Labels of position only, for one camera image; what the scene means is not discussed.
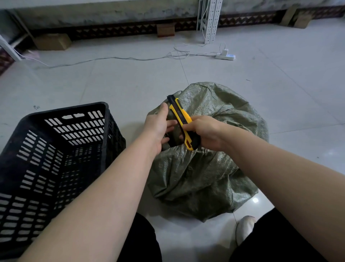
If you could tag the white metal shelf rack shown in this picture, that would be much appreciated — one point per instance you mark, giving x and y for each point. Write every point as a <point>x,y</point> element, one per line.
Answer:
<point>213,21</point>

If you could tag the green woven sack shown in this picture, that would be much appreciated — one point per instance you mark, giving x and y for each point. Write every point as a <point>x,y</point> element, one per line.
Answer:
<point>202,183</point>

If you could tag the black trousers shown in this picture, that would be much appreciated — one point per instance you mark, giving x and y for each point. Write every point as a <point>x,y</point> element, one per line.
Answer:
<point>275,240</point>

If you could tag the white right shoe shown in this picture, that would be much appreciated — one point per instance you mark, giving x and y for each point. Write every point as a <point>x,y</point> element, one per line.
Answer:
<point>245,228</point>

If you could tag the person's right hand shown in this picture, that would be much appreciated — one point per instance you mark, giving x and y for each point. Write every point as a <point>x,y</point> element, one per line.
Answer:
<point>210,133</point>

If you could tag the white charger plug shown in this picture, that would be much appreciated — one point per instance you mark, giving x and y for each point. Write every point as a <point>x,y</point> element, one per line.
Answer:
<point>224,52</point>

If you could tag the small brown cardboard carton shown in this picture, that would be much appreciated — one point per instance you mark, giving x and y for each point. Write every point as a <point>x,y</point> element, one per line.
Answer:
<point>165,30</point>

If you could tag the white power strip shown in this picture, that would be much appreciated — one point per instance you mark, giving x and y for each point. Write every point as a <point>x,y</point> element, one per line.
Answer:
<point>227,57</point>

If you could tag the person's left forearm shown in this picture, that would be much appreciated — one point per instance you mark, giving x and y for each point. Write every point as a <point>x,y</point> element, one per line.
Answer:
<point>94,207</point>

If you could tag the large tan cardboard carton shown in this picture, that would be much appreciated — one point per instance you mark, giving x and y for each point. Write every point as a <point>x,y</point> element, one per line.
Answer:
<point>52,41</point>

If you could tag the black plastic crate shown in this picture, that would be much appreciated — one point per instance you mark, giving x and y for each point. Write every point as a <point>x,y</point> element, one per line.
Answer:
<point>21,135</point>

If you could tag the person's right forearm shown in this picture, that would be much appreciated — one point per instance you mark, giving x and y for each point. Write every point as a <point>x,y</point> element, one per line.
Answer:
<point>291,186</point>

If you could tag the person's left hand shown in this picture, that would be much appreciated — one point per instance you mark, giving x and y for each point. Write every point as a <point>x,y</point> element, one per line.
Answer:
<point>156,127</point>

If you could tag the yellow black utility knife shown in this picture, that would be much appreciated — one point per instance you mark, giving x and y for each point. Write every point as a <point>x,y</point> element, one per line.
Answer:
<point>179,113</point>

